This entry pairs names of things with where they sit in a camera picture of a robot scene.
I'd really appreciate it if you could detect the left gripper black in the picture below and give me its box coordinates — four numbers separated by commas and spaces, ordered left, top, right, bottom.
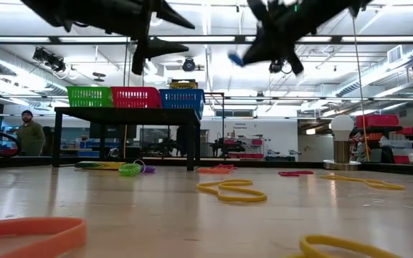
84, 0, 196, 75

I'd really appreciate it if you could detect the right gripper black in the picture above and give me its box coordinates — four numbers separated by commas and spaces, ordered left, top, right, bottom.
242, 0, 372, 77

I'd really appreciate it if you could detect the blue spiral wrist coil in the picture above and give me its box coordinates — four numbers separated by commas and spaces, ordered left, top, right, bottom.
227, 52, 246, 68

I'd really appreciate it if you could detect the blue plastic basket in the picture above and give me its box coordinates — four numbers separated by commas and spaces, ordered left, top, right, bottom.
157, 87, 206, 119

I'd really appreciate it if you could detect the red plastic basket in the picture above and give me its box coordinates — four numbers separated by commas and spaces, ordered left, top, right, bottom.
110, 86, 162, 110

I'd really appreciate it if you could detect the green plastic basket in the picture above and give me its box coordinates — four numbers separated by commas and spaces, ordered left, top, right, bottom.
66, 85, 115, 108

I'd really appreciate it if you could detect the green spiral wrist coil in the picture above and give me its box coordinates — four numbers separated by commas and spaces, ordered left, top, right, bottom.
118, 158, 147, 178

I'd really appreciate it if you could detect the yellow rubber band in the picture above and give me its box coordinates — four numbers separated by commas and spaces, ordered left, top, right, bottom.
196, 178, 268, 204
320, 173, 406, 191
283, 234, 403, 258

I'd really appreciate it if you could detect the black horizontal rig beam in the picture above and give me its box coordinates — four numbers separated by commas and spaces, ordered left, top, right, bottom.
0, 34, 413, 45

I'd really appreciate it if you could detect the black table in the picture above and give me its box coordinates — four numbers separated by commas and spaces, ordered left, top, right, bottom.
51, 106, 201, 172

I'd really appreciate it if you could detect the white bulb table lamp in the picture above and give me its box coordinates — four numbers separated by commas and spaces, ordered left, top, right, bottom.
323, 114, 362, 171

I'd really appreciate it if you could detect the white air vent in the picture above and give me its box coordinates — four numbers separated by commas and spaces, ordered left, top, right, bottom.
386, 45, 404, 65

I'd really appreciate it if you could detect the large red storage bin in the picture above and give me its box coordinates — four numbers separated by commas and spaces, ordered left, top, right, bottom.
355, 114, 401, 129

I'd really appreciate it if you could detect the orange rubber band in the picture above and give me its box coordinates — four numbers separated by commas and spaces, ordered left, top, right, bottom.
196, 166, 232, 175
0, 216, 88, 258

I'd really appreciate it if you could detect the black metal frame stand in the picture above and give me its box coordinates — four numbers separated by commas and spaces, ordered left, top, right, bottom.
202, 90, 227, 158

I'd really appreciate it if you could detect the yellow hanging cable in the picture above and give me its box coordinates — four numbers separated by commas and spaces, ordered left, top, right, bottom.
351, 16, 371, 162

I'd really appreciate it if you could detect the black aluminium table frame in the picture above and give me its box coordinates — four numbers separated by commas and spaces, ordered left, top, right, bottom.
0, 153, 413, 177

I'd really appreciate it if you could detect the silver ventilation duct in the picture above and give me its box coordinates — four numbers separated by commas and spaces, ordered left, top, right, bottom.
0, 48, 70, 95

